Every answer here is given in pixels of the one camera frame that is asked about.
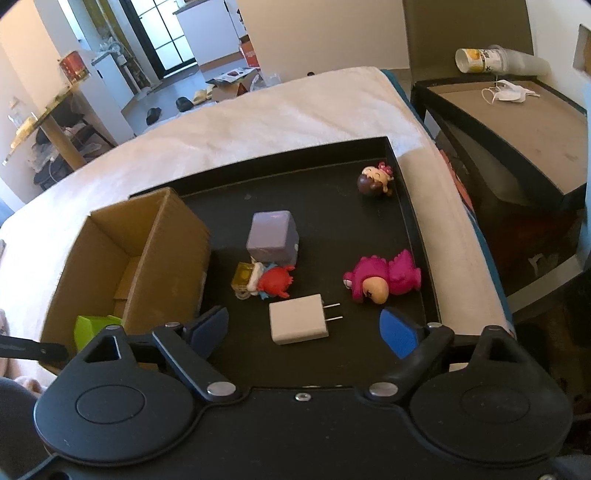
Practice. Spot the white low cabinet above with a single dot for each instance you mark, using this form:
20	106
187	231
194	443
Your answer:
108	92

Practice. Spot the yellow slippers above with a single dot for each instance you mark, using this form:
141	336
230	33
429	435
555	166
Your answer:
201	96

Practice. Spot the open cardboard box on floor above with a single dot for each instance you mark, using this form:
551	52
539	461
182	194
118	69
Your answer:
228	85

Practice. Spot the dark cloth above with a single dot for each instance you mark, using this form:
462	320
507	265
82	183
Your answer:
16	420

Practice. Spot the white kitchen counter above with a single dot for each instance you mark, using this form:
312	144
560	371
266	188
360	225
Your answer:
212	27

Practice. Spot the red canister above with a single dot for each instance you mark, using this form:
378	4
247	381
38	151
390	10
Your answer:
74	67

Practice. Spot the cluttered dark shelf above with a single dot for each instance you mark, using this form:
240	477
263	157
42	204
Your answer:
55	157

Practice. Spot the brown upright board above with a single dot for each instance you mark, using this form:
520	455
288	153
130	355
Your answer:
461	27

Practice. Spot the green plastic toy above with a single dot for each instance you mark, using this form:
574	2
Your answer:
92	328

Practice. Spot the yellow transparent toy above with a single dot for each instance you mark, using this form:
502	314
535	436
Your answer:
241	277

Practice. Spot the purple cube toy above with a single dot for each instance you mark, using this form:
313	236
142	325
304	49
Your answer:
270	235

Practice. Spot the black framed glass door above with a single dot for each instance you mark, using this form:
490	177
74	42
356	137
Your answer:
161	32

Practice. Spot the black tray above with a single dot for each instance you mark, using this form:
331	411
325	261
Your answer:
351	221

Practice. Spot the glass jar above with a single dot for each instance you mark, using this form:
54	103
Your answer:
16	113

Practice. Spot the white fluffy blanket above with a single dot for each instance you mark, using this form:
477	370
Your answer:
277	124

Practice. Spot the white face mask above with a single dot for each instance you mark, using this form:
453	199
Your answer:
508	94

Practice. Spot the white standing fan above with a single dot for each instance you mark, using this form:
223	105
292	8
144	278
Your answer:
111	47

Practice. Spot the white charger plug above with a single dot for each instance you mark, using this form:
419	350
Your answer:
298	321

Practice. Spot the black slipper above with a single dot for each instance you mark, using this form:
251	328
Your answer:
184	104
154	115

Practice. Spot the large black-edged cardboard box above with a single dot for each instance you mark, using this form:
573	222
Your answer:
531	138

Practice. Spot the brown cardboard box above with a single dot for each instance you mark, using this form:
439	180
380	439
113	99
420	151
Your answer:
175	240

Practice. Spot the orange patterned cloth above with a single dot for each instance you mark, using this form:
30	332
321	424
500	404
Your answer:
457	180

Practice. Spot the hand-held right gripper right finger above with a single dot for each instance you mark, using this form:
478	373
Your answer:
397	332

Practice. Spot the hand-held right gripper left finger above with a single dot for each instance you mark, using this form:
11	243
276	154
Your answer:
210	330

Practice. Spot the round table with wooden leg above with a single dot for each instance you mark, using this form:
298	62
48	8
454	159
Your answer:
64	143

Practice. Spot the orange box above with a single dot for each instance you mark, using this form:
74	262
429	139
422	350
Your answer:
250	54

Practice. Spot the clear plastic bag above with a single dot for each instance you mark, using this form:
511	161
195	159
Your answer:
265	81

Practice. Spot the brown-haired doll figure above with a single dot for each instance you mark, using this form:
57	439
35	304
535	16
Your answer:
371	182

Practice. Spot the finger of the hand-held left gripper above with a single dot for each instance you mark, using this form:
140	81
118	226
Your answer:
37	349

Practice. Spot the red crab toy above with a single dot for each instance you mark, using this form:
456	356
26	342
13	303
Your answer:
274	281

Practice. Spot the pink dinosaur toy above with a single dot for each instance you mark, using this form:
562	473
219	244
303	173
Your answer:
392	277

